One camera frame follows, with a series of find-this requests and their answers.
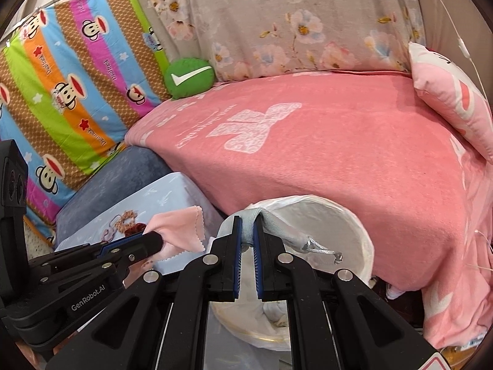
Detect green round cushion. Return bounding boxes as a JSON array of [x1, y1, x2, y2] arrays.
[[164, 59, 215, 101]]

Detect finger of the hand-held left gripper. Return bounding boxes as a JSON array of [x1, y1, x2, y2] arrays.
[[31, 234, 149, 271], [89, 230, 165, 279]]

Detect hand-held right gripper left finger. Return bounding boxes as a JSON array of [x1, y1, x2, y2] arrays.
[[46, 216, 243, 370]]

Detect white trash bin with liner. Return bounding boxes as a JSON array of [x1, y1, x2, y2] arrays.
[[210, 194, 376, 351]]

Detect striped monkey print sheet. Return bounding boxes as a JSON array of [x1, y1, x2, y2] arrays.
[[0, 0, 174, 240]]

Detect floral beige pillow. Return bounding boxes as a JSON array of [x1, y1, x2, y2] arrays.
[[142, 0, 428, 84]]

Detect pink blanket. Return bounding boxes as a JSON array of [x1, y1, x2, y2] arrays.
[[124, 70, 493, 351]]

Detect blue-grey sofa cushion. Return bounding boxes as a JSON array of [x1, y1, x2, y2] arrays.
[[56, 146, 174, 236]]

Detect dark red lace cloth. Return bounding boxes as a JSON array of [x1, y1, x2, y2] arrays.
[[102, 209, 149, 240]]

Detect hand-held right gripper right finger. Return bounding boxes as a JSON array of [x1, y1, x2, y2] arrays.
[[252, 220, 442, 370]]

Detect pink cloth with zigzag edge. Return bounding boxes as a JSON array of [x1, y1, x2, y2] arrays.
[[144, 206, 205, 267]]

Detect pink printed pillow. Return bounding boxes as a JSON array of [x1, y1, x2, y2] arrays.
[[407, 42, 493, 159]]

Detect white fluffy sock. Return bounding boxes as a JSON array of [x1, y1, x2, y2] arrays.
[[263, 300, 290, 328]]

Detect light grey cloth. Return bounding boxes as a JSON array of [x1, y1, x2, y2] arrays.
[[218, 208, 343, 265]]

